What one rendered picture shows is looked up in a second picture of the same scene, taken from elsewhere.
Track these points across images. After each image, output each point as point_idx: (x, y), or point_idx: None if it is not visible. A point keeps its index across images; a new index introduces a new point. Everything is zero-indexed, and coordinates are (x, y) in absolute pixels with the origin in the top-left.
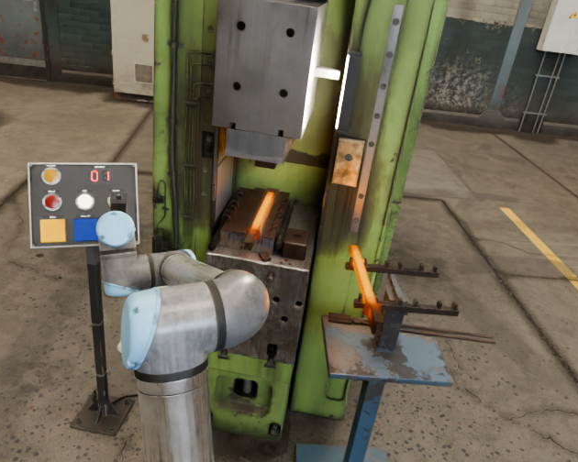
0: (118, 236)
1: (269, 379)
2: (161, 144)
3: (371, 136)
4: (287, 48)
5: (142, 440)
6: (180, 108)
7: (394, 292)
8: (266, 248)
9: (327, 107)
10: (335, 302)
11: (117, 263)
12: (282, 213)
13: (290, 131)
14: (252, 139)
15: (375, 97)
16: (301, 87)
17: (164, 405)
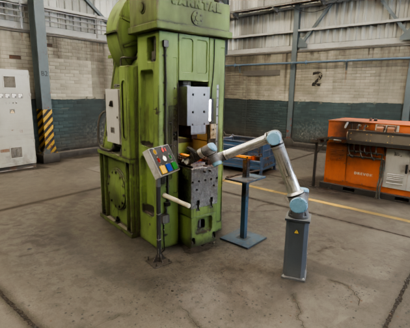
0: (215, 148)
1: (210, 213)
2: (161, 140)
3: (216, 122)
4: (204, 98)
5: (280, 158)
6: (166, 125)
7: (246, 158)
8: (203, 163)
9: None
10: None
11: (217, 155)
12: None
13: (206, 122)
14: (197, 127)
15: (216, 110)
16: (207, 109)
17: (284, 148)
